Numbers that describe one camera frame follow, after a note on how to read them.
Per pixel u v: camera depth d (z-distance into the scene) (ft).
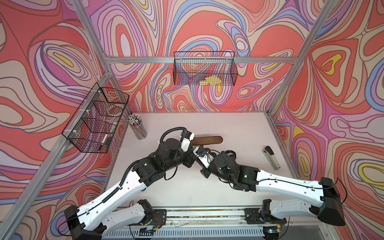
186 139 1.86
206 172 2.02
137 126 3.07
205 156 1.84
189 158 1.89
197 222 2.41
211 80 2.98
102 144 2.36
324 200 1.32
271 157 2.98
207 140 2.80
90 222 1.25
